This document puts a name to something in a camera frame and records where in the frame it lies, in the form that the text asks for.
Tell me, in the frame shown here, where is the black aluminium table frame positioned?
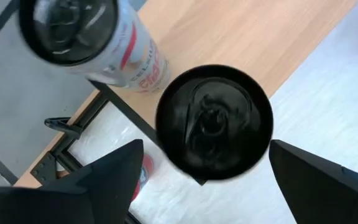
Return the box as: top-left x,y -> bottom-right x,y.
29,91 -> 142,224

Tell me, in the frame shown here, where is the white can with black lid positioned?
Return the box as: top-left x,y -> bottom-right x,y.
17,0 -> 171,94

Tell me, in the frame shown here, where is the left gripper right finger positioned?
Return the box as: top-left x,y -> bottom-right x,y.
268,139 -> 358,224

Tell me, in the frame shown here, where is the dark can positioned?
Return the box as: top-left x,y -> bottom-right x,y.
155,64 -> 275,181

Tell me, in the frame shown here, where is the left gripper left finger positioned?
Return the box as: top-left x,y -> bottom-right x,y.
0,139 -> 145,224

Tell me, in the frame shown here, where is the black frame clamp handle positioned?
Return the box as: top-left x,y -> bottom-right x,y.
44,117 -> 83,140

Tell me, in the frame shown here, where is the wooden shelf with black frame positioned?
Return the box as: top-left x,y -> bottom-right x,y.
88,0 -> 358,187

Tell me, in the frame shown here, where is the red beverage can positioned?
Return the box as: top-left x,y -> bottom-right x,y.
131,152 -> 155,203

